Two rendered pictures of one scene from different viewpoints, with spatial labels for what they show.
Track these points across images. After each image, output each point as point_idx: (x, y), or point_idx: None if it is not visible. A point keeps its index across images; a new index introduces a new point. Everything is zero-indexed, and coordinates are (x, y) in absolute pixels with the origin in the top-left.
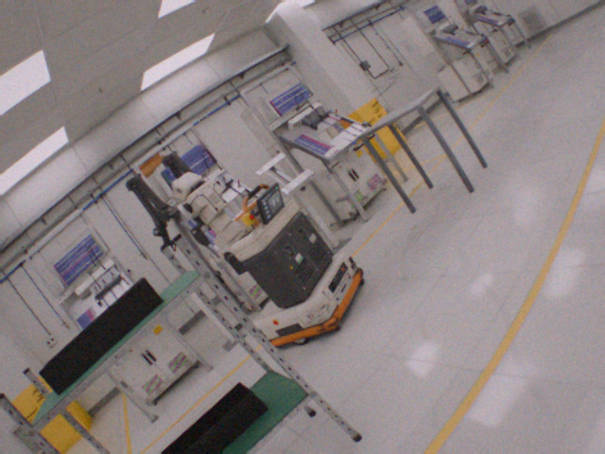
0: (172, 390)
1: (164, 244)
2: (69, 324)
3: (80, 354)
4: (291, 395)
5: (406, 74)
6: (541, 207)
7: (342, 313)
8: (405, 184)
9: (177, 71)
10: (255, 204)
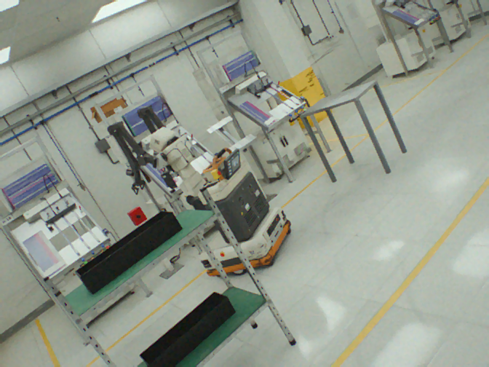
0: (106, 314)
1: (134, 183)
2: None
3: (117, 263)
4: (253, 302)
5: (345, 42)
6: (446, 196)
7: (274, 253)
8: (327, 155)
9: (129, 9)
10: (220, 163)
